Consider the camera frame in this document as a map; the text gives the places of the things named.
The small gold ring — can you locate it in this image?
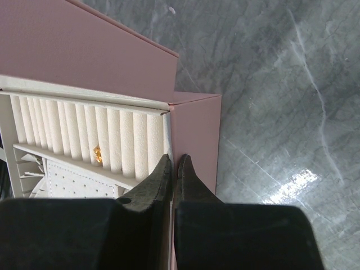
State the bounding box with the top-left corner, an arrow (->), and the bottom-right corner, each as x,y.
92,145 -> 104,164

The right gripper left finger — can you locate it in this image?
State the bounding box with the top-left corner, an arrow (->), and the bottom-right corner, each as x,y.
1,155 -> 172,269

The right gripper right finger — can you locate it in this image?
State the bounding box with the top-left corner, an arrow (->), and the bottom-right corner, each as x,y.
174,154 -> 323,269

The pink jewelry box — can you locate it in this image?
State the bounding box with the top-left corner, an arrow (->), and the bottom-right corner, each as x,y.
1,1 -> 221,269

